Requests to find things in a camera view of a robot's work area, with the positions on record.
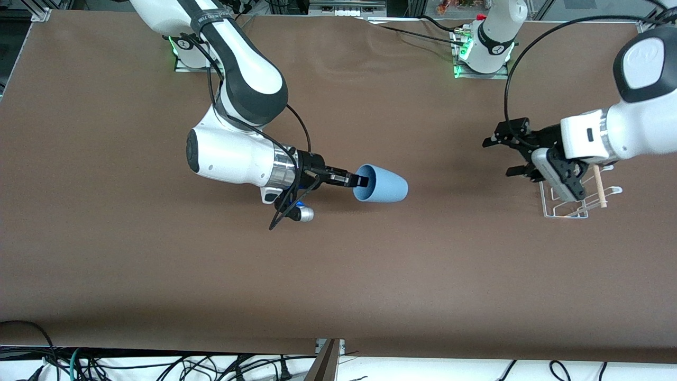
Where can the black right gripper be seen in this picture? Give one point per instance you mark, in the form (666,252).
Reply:
(311,162)

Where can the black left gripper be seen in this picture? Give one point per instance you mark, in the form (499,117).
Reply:
(546,139)

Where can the blue plastic cup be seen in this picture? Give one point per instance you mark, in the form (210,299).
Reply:
(391,188)

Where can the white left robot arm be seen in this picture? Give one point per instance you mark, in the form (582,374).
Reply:
(634,127)

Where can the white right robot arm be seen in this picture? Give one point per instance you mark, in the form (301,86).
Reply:
(238,69)

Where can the brown table cover sheet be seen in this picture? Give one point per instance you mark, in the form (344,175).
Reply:
(338,275)

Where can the orange background item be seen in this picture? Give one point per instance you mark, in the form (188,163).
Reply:
(457,4)

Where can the grey power strip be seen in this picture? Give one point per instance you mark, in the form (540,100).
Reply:
(344,10)

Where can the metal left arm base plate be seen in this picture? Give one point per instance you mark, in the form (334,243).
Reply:
(497,75)

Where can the small metal bracket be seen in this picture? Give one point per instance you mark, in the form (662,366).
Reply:
(341,346)

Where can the brown wooden post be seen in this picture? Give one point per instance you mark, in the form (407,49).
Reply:
(325,365)

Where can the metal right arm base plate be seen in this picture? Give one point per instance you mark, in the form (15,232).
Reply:
(185,66)

